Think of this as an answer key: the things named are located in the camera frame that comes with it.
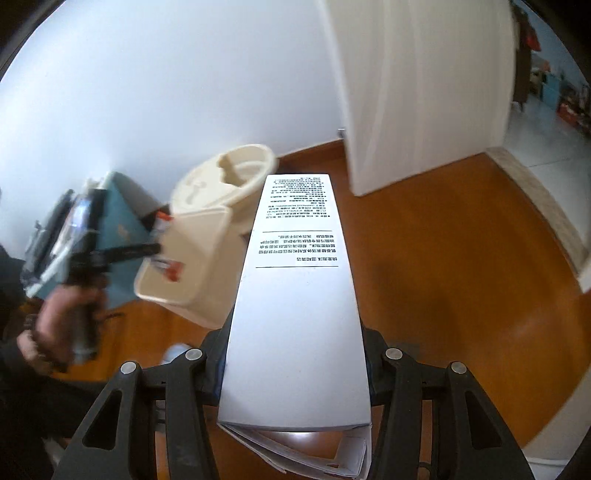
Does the orange white wrapper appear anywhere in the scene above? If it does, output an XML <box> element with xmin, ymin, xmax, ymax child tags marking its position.
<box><xmin>150</xmin><ymin>210</ymin><xmax>184</xmax><ymax>283</ymax></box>

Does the long white printed box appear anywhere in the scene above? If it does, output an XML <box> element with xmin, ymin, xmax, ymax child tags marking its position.
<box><xmin>217</xmin><ymin>174</ymin><xmax>372</xmax><ymax>479</ymax></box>

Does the beige plastic trash bin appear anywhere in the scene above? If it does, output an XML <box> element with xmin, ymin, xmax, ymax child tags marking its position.
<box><xmin>134</xmin><ymin>144</ymin><xmax>277</xmax><ymax>330</ymax></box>

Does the person's left hand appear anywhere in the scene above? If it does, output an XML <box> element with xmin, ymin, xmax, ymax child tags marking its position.
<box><xmin>17</xmin><ymin>286</ymin><xmax>106</xmax><ymax>375</ymax></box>

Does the teal storage box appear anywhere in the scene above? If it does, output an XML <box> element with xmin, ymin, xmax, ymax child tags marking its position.
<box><xmin>20</xmin><ymin>171</ymin><xmax>160</xmax><ymax>299</ymax></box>

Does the white open door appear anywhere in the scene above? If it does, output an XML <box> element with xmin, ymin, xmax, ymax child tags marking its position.
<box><xmin>317</xmin><ymin>1</ymin><xmax>515</xmax><ymax>196</ymax></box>

